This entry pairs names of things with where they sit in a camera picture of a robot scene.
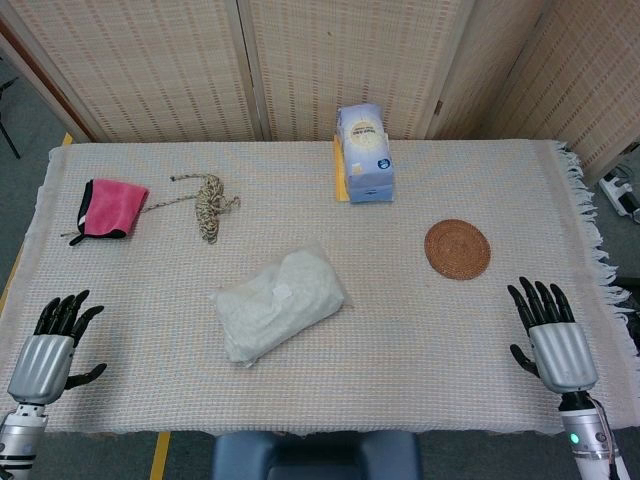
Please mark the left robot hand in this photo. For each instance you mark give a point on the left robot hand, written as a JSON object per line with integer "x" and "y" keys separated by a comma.
{"x": 42, "y": 357}

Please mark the white device on floor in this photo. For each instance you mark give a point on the white device on floor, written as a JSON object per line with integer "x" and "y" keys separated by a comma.
{"x": 620, "y": 192}

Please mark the black chair leg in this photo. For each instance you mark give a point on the black chair leg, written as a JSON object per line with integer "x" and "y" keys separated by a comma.
{"x": 7, "y": 125}

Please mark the pink and black cloth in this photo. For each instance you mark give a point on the pink and black cloth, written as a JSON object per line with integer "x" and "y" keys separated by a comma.
{"x": 110, "y": 207}

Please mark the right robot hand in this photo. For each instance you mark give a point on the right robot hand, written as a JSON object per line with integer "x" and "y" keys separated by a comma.
{"x": 562, "y": 352}

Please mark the blue tissue pack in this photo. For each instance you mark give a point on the blue tissue pack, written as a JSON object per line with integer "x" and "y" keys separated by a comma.
{"x": 366, "y": 152}

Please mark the round woven rattan coaster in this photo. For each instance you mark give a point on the round woven rattan coaster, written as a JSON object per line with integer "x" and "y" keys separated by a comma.
{"x": 457, "y": 249}

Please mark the translucent white plastic bag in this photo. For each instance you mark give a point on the translucent white plastic bag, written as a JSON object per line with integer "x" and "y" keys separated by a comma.
{"x": 282, "y": 302}

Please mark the bamboo folding screen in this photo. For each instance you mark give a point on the bamboo folding screen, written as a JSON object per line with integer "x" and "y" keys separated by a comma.
{"x": 320, "y": 65}

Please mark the woven fringed tablecloth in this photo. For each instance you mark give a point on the woven fringed tablecloth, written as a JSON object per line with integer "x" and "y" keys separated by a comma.
{"x": 320, "y": 300}

